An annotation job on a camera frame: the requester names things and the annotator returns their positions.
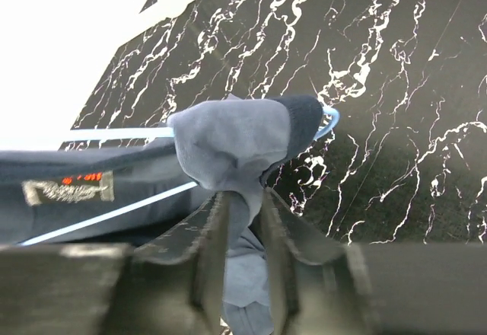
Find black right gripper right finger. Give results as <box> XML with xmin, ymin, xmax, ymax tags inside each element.
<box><xmin>262</xmin><ymin>188</ymin><xmax>375</xmax><ymax>334</ymax></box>

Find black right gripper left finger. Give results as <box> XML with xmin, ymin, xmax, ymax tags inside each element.
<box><xmin>131</xmin><ymin>193</ymin><xmax>229</xmax><ymax>334</ymax></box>

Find navy blue tank top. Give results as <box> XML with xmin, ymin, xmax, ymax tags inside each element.
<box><xmin>1</xmin><ymin>95</ymin><xmax>323</xmax><ymax>334</ymax></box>

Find light blue wire hanger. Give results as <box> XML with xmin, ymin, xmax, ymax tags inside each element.
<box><xmin>19</xmin><ymin>105</ymin><xmax>340</xmax><ymax>246</ymax></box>

